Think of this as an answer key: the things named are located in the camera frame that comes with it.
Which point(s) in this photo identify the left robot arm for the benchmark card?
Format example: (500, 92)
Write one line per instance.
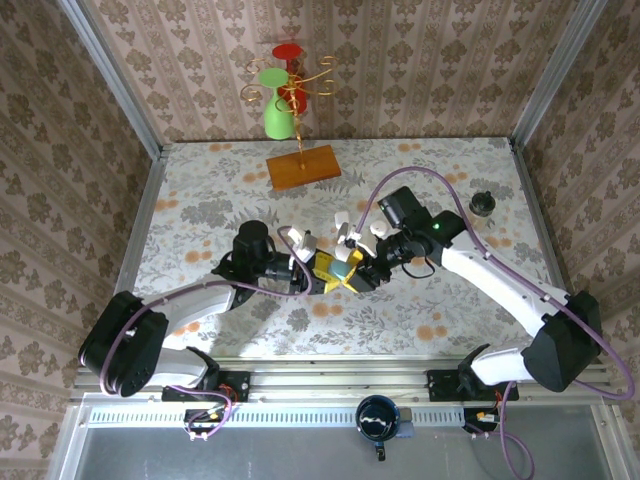
(200, 305)

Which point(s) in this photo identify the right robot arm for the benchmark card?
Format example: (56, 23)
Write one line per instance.
(490, 280)

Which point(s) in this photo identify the small dark jar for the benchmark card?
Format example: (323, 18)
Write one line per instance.
(482, 205)

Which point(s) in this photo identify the green plastic wine glass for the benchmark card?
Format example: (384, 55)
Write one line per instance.
(276, 117)

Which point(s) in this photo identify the dark blue mug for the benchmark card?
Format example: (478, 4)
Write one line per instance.
(377, 419)

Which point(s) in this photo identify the small grey box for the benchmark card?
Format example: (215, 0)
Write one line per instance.
(406, 426)

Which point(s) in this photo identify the grey metal sheet panel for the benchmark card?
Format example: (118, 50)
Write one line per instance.
(250, 457)

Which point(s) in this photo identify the red plastic wine glass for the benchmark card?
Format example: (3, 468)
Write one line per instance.
(289, 50)

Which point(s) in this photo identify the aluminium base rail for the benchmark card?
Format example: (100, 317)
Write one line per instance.
(340, 385)

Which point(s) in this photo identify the aluminium table side rail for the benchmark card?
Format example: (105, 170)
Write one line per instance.
(135, 250)
(547, 240)

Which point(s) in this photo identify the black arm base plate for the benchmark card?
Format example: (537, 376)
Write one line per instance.
(240, 387)
(442, 387)

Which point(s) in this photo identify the aluminium frame post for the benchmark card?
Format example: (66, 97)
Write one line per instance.
(555, 75)
(115, 80)

